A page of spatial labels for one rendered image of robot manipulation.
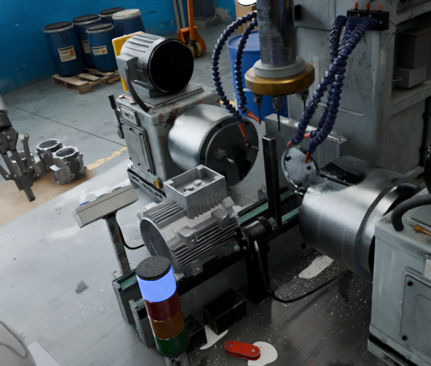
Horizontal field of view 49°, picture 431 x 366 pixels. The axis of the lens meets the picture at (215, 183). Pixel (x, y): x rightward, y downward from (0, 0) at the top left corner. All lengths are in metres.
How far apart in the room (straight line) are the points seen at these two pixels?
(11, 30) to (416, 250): 6.32
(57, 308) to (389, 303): 0.90
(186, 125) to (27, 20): 5.56
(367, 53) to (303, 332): 0.72
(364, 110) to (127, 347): 0.88
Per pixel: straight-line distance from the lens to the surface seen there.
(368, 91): 1.32
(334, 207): 1.07
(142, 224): 1.22
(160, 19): 8.18
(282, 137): 1.43
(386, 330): 1.11
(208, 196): 1.15
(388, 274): 1.01
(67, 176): 3.57
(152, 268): 0.80
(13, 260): 1.72
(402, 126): 1.45
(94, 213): 1.30
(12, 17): 6.85
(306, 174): 1.40
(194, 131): 1.46
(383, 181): 1.07
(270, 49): 1.20
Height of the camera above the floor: 1.71
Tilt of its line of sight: 30 degrees down
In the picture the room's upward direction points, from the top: 9 degrees counter-clockwise
